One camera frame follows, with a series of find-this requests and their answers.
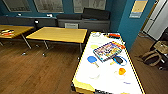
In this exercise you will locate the red orange game pieces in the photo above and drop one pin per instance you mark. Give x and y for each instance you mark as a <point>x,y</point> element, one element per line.
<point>113,34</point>

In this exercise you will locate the white bowl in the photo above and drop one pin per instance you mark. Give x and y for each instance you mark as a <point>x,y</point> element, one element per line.
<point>94,75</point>

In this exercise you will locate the red orange tabletop game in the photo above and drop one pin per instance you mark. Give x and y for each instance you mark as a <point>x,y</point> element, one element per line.
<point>6,32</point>

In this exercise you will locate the yellow wall sign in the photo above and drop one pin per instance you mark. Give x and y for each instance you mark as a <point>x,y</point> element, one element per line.
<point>138,8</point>

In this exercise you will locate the interior glass window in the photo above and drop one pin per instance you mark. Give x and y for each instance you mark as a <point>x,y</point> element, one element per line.
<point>88,5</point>
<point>16,5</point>
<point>48,5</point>

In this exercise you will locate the brown bag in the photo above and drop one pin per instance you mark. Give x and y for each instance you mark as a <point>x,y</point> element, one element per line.
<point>151,58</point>

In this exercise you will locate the colourful board game box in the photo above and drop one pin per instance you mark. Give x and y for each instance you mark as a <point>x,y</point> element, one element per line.
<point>107,50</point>

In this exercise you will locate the yellow air hockey table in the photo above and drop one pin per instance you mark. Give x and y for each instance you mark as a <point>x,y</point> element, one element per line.
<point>106,83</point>

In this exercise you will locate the tan cardboard box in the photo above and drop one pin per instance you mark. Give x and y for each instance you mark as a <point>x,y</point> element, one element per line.
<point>161,46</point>

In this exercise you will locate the dark grey sofa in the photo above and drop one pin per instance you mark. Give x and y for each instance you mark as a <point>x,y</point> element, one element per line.
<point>26,21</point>
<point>96,21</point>

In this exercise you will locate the long wooden table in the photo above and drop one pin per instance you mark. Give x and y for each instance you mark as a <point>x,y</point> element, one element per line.
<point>56,34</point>
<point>20,30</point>

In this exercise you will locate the white round plate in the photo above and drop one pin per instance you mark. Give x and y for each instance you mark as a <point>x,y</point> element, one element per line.
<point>116,75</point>

